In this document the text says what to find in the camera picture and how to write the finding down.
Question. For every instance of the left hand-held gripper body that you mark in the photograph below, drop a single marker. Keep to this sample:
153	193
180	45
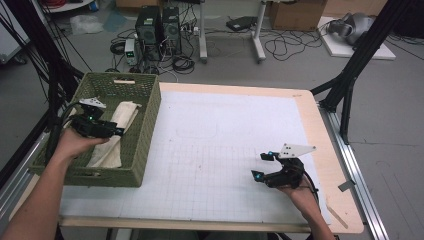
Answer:
93	128

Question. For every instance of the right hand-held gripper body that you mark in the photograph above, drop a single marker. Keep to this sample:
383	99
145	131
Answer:
286	178

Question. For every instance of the cream printed cloth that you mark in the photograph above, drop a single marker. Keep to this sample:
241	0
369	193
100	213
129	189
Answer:
124	115

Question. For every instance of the green woven basket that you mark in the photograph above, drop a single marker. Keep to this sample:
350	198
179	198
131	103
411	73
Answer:
143	100

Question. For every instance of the person's right hand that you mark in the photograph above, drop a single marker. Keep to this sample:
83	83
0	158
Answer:
300	198

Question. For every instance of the person's left hand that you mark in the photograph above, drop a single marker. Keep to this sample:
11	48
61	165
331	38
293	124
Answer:
71	145

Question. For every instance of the white grid mat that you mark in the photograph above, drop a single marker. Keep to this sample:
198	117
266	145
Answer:
216	133

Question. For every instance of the grey tape piece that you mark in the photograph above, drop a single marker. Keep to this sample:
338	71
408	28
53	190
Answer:
346	185

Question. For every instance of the thin wooden stick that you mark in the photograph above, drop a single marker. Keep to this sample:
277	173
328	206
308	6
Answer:
337	216

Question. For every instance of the small white power supply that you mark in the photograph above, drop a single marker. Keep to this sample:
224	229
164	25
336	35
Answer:
130	51

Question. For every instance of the black metal stand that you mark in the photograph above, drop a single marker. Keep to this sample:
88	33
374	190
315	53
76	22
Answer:
50	60
363	50

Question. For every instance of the black computer tower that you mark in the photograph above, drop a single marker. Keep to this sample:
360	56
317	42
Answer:
148	31
171	30

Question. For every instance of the clear plastic bag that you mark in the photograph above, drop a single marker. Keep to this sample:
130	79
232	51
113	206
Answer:
86	24

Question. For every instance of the teal floor sheet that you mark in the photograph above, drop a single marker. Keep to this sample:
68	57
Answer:
115	20

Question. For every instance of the white desk leg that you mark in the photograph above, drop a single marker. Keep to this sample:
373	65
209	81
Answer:
202	33
258	36

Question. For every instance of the white floor board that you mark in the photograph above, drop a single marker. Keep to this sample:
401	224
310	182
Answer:
340	50

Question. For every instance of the flat black device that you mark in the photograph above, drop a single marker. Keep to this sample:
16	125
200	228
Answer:
241	23

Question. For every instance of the cardboard box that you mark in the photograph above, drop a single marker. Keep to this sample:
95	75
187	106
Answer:
296	15

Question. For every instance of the grey rounded machine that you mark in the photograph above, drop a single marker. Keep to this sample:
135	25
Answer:
353	26

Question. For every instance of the aluminium rail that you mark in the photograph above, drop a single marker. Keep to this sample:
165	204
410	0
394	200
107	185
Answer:
16	176
353	166

